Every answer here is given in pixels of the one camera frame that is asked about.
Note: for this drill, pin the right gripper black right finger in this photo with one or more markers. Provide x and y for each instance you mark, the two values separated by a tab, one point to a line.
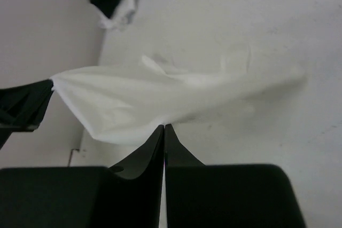
235	195

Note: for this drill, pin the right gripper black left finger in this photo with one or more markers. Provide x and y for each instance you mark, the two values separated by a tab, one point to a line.
127	194

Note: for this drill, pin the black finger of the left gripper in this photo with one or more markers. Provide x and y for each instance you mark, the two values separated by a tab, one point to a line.
23	108

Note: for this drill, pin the white tank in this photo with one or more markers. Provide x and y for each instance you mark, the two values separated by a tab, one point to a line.
122	16
123	104

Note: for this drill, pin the folded white tank top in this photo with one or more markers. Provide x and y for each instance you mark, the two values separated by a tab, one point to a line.
122	16

